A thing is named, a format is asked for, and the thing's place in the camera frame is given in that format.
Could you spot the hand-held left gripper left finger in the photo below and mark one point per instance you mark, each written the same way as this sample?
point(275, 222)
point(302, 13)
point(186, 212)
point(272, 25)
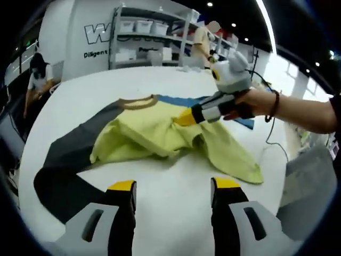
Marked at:
point(106, 229)

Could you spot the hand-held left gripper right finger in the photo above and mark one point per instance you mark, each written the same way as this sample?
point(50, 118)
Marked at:
point(234, 229)

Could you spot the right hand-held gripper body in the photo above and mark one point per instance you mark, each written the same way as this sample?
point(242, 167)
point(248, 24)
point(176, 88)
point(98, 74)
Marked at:
point(231, 74)

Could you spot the yellow blue grey garment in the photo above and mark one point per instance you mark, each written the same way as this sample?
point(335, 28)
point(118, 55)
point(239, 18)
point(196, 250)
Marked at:
point(138, 133)

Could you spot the person's right hand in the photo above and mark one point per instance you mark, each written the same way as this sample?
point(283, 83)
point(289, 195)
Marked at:
point(247, 96)

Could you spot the white shelf unit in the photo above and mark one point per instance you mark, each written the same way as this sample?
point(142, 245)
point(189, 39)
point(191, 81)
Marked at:
point(226, 42)

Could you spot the white ceiling light strip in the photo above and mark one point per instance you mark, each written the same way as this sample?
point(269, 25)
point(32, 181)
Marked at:
point(269, 24)

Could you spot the grey chair back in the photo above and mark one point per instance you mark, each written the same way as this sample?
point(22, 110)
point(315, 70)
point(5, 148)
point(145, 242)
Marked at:
point(155, 57)

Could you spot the grey perforated metal cabinet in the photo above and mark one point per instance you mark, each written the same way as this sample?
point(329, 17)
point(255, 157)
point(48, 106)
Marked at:
point(306, 181)

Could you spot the group of white storage bins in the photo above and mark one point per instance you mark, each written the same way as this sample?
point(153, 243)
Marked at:
point(144, 25)

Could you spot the grey metal shelf unit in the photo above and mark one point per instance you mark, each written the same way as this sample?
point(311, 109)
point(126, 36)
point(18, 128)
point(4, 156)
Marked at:
point(138, 35)

